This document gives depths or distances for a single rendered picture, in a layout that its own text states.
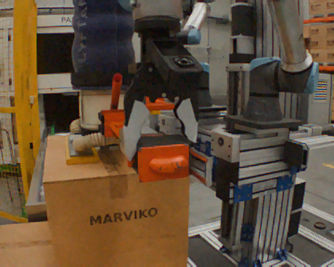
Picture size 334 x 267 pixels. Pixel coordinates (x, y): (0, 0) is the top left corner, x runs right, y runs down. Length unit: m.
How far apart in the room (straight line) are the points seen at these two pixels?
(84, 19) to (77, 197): 0.53
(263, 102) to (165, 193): 0.51
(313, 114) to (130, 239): 1.07
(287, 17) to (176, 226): 0.70
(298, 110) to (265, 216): 0.54
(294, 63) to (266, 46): 0.35
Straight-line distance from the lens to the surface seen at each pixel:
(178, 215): 0.89
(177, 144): 0.43
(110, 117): 0.75
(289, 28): 0.97
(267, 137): 1.13
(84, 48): 0.96
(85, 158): 0.89
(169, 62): 0.37
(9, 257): 1.26
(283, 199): 1.61
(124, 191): 0.81
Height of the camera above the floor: 1.19
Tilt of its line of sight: 12 degrees down
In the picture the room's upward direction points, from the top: straight up
